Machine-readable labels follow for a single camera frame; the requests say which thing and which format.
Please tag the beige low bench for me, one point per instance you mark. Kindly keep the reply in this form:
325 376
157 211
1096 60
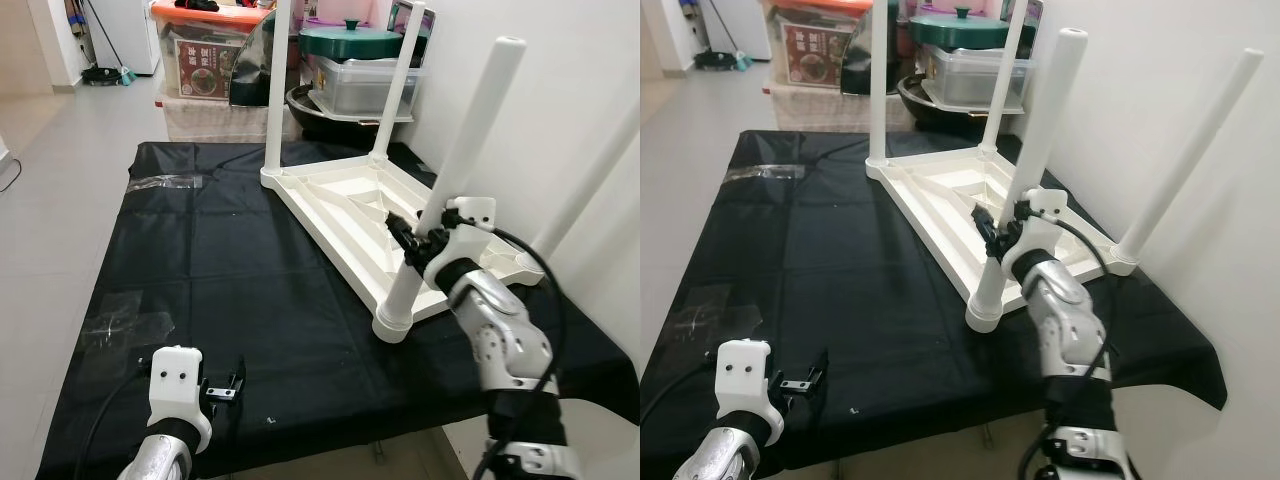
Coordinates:
210 122
815 112

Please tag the clear lidded plastic container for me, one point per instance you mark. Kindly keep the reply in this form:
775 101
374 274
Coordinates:
960 80
350 90

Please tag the black tablecloth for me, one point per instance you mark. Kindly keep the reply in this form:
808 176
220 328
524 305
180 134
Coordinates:
830 270
230 280

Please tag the clear tape cross patch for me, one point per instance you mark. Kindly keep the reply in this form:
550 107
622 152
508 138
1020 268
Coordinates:
720 312
125 320

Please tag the pink box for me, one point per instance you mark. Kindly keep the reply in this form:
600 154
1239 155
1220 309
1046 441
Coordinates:
335 10
940 6

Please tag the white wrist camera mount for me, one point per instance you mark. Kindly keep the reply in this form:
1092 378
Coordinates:
748 378
465 225
178 385
1040 215

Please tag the dark green pot lid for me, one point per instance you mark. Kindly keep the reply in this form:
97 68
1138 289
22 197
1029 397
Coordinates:
345 42
955 32

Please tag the clear tape strip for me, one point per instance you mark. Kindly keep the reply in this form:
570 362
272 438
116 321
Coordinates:
765 173
165 183

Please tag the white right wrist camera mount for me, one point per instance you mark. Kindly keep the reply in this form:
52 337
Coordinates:
1040 215
465 225

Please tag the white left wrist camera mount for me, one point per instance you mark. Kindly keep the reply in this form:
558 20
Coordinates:
178 385
748 378

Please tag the black round basin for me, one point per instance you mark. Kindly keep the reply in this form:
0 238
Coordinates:
915 112
305 122

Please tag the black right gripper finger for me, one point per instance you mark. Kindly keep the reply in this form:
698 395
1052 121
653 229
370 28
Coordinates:
400 225
982 222

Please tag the white cabinet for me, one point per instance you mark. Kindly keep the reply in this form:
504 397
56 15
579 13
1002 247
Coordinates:
130 35

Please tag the dark shiny plastic bag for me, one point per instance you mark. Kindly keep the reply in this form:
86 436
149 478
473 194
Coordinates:
250 70
858 60

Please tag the black pole mop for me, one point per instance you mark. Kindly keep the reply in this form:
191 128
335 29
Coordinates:
110 75
720 60

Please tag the white plastic children table top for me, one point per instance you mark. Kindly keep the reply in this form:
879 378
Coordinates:
330 210
930 200

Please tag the clear storage box orange lid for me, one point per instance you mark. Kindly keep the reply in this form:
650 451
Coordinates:
200 60
810 50

